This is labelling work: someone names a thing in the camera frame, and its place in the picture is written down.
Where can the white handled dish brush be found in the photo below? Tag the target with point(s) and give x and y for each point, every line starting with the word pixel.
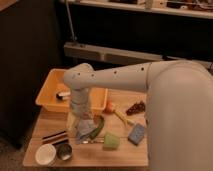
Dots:
pixel 63 95

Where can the green cucumber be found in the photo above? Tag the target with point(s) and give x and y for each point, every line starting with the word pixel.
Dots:
pixel 100 126

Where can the metal vertical pole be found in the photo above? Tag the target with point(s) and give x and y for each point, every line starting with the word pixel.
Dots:
pixel 73 37

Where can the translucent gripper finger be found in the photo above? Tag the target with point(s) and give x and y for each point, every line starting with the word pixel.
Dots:
pixel 71 122
pixel 89 122

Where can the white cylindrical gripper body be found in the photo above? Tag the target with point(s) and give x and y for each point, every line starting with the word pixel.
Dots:
pixel 80 103

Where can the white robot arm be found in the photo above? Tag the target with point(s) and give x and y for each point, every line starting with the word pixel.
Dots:
pixel 179 108

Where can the dark chopstick lower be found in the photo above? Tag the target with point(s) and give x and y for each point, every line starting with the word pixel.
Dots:
pixel 55 141

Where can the dark chopstick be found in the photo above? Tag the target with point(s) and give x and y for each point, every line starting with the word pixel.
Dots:
pixel 55 141
pixel 53 135

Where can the metal cup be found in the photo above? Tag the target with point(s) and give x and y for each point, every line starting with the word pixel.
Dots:
pixel 64 152

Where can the grey blue cloth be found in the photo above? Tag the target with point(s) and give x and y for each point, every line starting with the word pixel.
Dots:
pixel 82 131

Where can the green plastic cup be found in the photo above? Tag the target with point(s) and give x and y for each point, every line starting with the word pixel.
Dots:
pixel 111 141

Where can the white bowl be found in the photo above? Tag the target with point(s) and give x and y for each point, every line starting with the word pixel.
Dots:
pixel 45 154

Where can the yellow plastic tray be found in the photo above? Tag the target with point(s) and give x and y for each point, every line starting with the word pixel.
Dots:
pixel 54 84

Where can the small metal knife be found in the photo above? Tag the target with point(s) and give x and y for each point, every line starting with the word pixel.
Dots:
pixel 93 142

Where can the small orange apple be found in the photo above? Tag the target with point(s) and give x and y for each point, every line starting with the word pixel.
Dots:
pixel 110 107

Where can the dark grape bunch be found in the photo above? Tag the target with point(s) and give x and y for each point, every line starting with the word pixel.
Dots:
pixel 136 108

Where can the blue sponge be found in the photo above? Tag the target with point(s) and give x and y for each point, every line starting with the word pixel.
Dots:
pixel 137 134

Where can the grey metal shelf rail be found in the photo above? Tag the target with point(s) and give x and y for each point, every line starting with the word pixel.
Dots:
pixel 112 55

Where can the dark chopstick upper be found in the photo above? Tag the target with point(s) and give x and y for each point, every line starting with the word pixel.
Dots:
pixel 53 135

